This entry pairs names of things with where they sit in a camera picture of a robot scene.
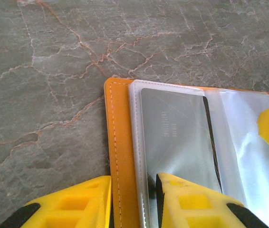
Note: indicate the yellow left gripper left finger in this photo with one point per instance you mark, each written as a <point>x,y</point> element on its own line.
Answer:
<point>94,213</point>

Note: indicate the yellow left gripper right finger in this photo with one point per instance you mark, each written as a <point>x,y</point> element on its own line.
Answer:
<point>172,190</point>

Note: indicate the silver mirror credit card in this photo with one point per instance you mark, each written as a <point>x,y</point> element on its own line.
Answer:
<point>177,133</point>

